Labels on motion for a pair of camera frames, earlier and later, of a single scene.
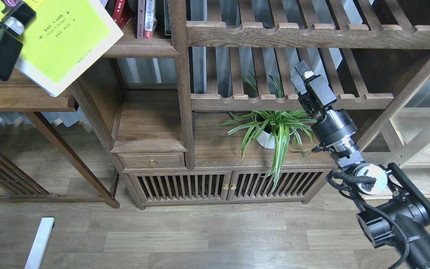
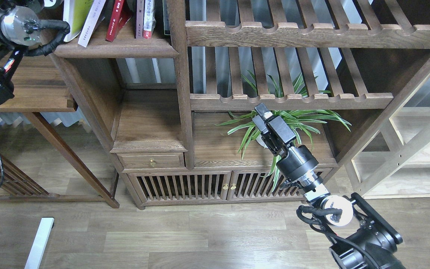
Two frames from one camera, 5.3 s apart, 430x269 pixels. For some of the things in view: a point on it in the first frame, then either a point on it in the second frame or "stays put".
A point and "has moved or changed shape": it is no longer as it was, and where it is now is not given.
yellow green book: (66, 36) has moved or changed shape
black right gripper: (332, 124) to (277, 135)
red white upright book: (150, 20) stays put
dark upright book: (167, 19) stays put
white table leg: (37, 251) stays put
